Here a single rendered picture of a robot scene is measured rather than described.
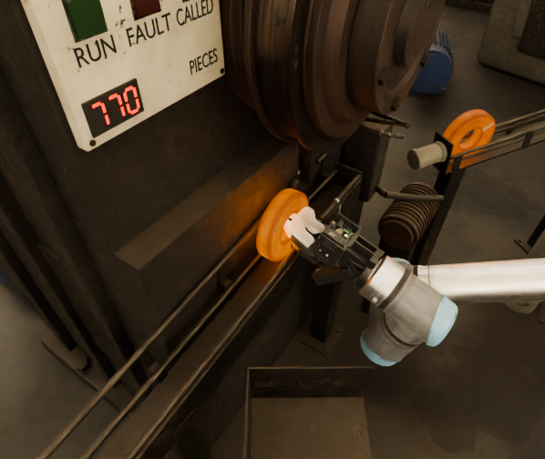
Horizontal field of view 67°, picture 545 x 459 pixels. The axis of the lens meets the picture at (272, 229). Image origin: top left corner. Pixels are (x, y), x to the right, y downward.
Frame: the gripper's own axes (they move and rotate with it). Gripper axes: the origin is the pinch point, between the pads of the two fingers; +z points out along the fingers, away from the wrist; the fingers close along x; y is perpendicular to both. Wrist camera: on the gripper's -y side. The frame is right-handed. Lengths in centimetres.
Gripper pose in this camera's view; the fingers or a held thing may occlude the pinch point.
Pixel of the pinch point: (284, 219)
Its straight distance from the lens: 84.1
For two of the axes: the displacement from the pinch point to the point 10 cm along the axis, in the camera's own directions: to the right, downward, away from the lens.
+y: 2.2, -5.6, -8.0
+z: -7.9, -5.8, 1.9
